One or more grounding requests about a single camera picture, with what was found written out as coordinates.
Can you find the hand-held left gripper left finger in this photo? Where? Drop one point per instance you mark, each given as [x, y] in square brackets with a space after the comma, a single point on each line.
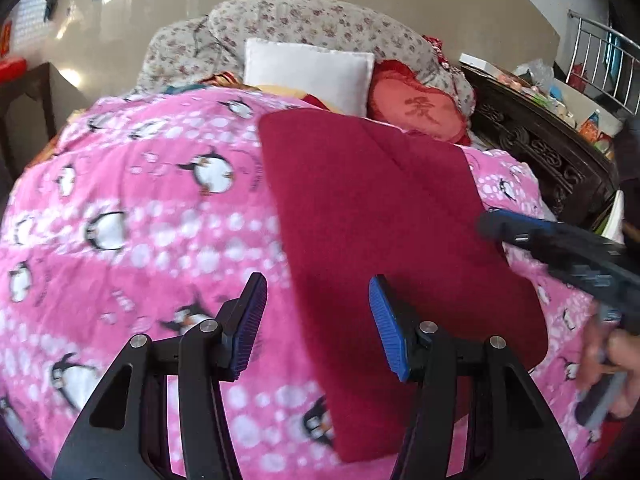
[247, 330]

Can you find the floral quilt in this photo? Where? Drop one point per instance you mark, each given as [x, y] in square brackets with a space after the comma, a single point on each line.
[300, 20]

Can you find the pile of colourful clutter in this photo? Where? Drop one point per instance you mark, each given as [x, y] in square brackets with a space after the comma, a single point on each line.
[550, 92]

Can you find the yellow cloth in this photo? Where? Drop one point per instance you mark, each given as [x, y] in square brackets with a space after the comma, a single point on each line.
[290, 91]

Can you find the dark wooden side table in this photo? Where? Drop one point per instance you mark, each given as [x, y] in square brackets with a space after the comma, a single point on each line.
[30, 90]

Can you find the red heart pillow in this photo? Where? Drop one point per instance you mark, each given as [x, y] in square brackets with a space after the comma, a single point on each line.
[415, 105]

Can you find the white pillow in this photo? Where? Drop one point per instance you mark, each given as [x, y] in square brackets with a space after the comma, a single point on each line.
[305, 72]

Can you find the red patterned bag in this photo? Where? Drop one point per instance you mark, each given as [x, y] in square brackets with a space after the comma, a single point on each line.
[437, 50]

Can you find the dark red sweater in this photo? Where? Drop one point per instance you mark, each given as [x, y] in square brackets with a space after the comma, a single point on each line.
[360, 210]

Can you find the metal stair railing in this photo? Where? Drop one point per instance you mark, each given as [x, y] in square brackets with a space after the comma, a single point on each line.
[600, 30]

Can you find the white flat box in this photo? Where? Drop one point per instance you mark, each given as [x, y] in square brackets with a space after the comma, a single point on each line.
[480, 61]

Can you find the pink penguin print blanket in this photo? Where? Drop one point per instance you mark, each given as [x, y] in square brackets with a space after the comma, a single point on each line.
[125, 260]

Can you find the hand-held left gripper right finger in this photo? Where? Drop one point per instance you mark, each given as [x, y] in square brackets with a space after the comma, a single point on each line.
[387, 330]

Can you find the carved dark wooden cabinet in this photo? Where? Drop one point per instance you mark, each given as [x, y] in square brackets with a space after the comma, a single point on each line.
[530, 130]

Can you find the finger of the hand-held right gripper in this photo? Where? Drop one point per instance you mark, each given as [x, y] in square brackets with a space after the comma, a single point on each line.
[510, 237]
[520, 222]

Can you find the red wall sticker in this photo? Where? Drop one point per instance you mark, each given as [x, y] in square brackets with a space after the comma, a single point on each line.
[5, 40]

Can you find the person's right hand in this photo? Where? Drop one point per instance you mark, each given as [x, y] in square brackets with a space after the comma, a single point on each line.
[630, 365]

